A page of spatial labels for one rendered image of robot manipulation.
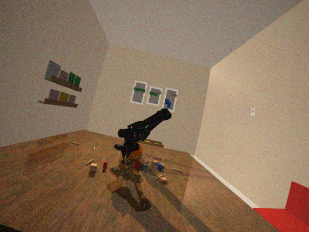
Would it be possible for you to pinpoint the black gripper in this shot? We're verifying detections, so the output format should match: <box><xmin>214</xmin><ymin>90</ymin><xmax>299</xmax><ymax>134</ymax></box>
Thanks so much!
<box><xmin>114</xmin><ymin>137</ymin><xmax>134</xmax><ymax>159</ymax></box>

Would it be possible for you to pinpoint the small tan wooden block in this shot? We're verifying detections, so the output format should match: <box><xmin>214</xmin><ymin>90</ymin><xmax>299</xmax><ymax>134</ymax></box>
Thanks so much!
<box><xmin>90</xmin><ymin>163</ymin><xmax>97</xmax><ymax>172</ymax></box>

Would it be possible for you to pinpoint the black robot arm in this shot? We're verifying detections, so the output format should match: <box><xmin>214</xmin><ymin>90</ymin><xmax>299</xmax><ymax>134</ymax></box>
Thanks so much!
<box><xmin>118</xmin><ymin>108</ymin><xmax>172</xmax><ymax>151</ymax></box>

